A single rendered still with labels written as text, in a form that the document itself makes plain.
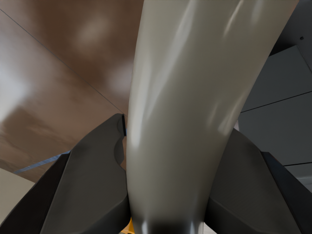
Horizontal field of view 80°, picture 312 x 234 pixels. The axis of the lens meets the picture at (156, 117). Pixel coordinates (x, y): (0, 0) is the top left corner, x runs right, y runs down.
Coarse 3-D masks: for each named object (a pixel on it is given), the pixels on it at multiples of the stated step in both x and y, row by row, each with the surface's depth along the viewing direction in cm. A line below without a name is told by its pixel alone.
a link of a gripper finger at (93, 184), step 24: (120, 120) 11; (96, 144) 9; (120, 144) 10; (72, 168) 8; (96, 168) 8; (120, 168) 8; (72, 192) 7; (96, 192) 7; (120, 192) 7; (48, 216) 6; (72, 216) 6; (96, 216) 6; (120, 216) 7
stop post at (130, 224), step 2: (130, 220) 112; (130, 222) 111; (128, 224) 112; (130, 224) 111; (132, 224) 112; (126, 226) 112; (128, 226) 111; (130, 226) 110; (132, 226) 111; (124, 228) 112; (126, 228) 111; (128, 228) 110; (130, 228) 110; (132, 228) 111; (122, 230) 113; (124, 230) 111; (126, 230) 110; (128, 230) 109; (130, 230) 110; (132, 230) 110; (122, 232) 117; (124, 232) 115; (126, 232) 114; (128, 232) 112; (130, 232) 110; (132, 232) 110; (134, 232) 111
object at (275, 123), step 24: (288, 48) 117; (264, 72) 118; (288, 72) 106; (264, 96) 107; (288, 96) 97; (240, 120) 107; (264, 120) 98; (288, 120) 90; (264, 144) 90; (288, 144) 83; (288, 168) 78
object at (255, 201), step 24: (240, 144) 9; (240, 168) 8; (264, 168) 8; (216, 192) 7; (240, 192) 7; (264, 192) 7; (216, 216) 7; (240, 216) 6; (264, 216) 6; (288, 216) 6
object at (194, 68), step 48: (144, 0) 4; (192, 0) 3; (240, 0) 3; (288, 0) 3; (144, 48) 4; (192, 48) 3; (240, 48) 3; (144, 96) 4; (192, 96) 4; (240, 96) 4; (144, 144) 5; (192, 144) 4; (144, 192) 5; (192, 192) 5
